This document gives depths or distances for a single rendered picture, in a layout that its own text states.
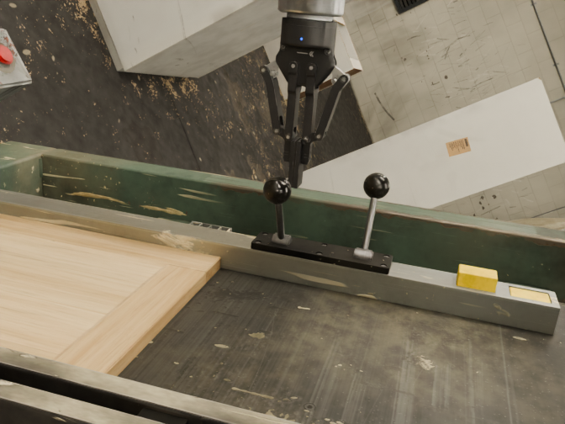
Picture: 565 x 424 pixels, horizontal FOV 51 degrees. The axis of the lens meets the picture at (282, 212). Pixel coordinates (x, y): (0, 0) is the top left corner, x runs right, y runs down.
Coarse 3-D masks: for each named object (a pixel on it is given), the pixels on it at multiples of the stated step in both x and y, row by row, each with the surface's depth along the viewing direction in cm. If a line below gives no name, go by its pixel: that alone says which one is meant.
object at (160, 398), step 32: (0, 352) 52; (0, 384) 48; (32, 384) 50; (64, 384) 49; (96, 384) 49; (128, 384) 49; (0, 416) 47; (32, 416) 46; (64, 416) 45; (96, 416) 45; (128, 416) 45; (160, 416) 47; (192, 416) 46; (224, 416) 46; (256, 416) 47
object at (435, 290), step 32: (0, 192) 99; (64, 224) 93; (96, 224) 92; (128, 224) 91; (160, 224) 92; (224, 256) 87; (256, 256) 86; (288, 256) 84; (320, 288) 84; (352, 288) 83; (384, 288) 82; (416, 288) 80; (448, 288) 79; (480, 320) 79; (512, 320) 78; (544, 320) 77
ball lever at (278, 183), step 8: (264, 184) 79; (272, 184) 77; (280, 184) 77; (288, 184) 78; (264, 192) 78; (272, 192) 77; (280, 192) 77; (288, 192) 78; (272, 200) 78; (280, 200) 78; (280, 208) 81; (280, 216) 82; (280, 224) 83; (280, 232) 84; (272, 240) 86; (280, 240) 86; (288, 240) 86
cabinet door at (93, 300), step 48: (0, 240) 87; (48, 240) 88; (96, 240) 89; (0, 288) 74; (48, 288) 75; (96, 288) 76; (144, 288) 76; (192, 288) 78; (0, 336) 64; (48, 336) 65; (96, 336) 65; (144, 336) 66
